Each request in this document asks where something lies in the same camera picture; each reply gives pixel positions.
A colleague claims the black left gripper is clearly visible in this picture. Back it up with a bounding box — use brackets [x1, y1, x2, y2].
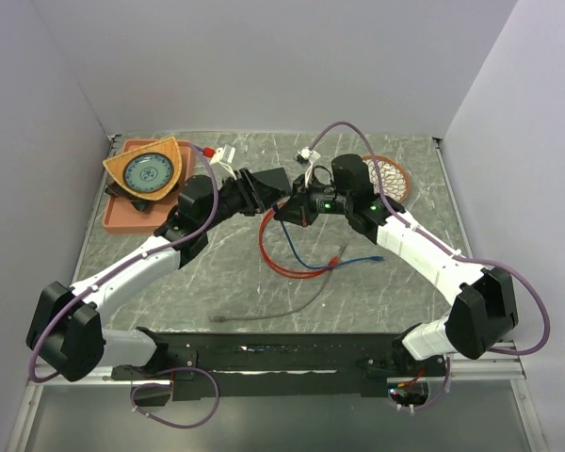
[201, 168, 287, 233]

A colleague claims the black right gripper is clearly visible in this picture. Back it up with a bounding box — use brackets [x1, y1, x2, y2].
[275, 172, 352, 228]

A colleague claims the blue ethernet cable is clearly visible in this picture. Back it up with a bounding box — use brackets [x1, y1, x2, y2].
[270, 202, 386, 270]

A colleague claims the grey ethernet cable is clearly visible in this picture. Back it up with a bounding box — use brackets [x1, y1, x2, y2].
[209, 243, 350, 323]

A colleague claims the black network switch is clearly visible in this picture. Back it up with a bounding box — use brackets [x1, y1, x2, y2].
[253, 167, 292, 199]

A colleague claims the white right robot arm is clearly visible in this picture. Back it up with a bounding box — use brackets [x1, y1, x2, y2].
[275, 149, 518, 376]

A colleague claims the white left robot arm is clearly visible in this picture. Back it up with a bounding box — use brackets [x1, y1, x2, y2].
[26, 168, 291, 383]

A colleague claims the woven triangular basket plate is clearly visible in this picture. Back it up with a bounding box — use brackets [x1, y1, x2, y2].
[103, 137, 184, 202]

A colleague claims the blue patterned round plate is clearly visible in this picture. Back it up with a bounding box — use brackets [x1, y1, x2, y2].
[123, 153, 174, 193]

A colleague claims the floral patterned plate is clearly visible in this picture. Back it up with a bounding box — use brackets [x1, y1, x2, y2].
[362, 155, 411, 203]

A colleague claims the pink plastic tray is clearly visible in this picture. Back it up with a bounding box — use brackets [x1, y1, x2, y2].
[103, 137, 195, 234]

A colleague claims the dark dish under basket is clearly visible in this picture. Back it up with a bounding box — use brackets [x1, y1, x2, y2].
[105, 175, 150, 212]

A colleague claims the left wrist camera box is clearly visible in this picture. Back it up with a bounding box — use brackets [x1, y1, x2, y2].
[202, 144, 235, 178]

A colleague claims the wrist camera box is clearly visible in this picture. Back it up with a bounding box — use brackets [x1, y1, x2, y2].
[295, 147, 321, 166]
[202, 144, 235, 178]

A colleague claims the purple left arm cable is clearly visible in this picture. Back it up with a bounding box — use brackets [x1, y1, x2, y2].
[30, 143, 218, 382]

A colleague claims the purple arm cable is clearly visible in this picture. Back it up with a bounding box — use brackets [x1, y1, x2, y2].
[30, 143, 218, 382]
[310, 121, 551, 357]

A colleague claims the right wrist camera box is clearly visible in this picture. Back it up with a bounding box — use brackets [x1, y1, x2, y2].
[295, 147, 321, 166]

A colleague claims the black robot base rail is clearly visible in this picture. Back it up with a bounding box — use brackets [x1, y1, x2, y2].
[111, 332, 446, 401]

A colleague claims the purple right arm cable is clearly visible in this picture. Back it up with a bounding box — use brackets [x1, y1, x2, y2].
[310, 121, 551, 357]

